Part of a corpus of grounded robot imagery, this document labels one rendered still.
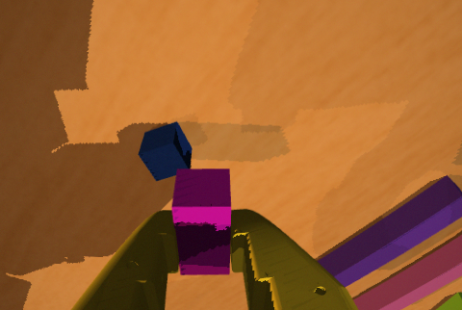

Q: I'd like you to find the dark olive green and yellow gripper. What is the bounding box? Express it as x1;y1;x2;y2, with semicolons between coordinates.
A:
71;209;358;310

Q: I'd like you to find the purple rod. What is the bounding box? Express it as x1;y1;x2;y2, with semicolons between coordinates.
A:
318;175;462;287

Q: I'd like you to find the dark blue cube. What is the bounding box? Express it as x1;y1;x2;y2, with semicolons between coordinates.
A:
139;121;193;181

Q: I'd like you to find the pink rod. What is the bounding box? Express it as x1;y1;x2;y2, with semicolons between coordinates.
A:
353;235;462;310

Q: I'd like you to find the magenta rod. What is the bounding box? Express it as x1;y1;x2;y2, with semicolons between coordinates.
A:
171;168;231;275

